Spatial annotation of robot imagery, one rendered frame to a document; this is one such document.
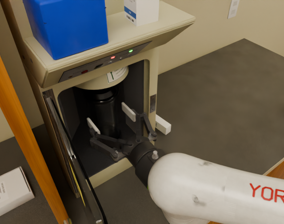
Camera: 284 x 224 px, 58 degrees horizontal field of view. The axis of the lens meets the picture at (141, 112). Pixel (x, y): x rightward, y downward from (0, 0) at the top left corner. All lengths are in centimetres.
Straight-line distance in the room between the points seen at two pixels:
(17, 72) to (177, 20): 67
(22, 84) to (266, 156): 96
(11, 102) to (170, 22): 32
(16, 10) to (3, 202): 62
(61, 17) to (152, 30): 18
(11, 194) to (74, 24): 66
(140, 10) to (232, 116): 80
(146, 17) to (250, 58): 117
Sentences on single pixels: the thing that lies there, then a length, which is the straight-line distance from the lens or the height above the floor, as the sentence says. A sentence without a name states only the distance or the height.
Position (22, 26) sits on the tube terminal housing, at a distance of 52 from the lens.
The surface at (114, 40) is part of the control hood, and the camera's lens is 48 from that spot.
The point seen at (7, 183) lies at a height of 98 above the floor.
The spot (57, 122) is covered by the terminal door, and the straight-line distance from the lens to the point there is 50.
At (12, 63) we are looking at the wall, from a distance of 103.
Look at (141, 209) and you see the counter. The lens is 88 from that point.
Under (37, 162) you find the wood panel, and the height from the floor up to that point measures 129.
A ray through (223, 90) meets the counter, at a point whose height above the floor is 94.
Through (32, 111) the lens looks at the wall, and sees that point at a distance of 116.
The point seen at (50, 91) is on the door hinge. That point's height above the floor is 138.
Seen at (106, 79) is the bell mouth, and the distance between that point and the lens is 67.
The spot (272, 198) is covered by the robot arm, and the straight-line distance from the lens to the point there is 44.
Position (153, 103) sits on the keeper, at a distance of 80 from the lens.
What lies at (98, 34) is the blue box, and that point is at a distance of 45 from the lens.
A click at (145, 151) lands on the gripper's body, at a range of 64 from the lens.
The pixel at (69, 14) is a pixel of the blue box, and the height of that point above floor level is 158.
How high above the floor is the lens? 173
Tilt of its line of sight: 43 degrees down
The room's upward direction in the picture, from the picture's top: straight up
